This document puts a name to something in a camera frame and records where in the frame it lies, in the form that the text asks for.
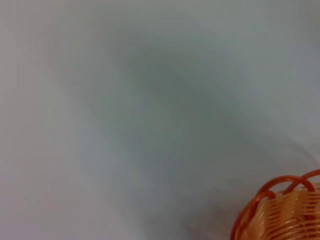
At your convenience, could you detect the orange woven plastic basket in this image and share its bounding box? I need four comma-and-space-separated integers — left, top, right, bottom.
229, 169, 320, 240

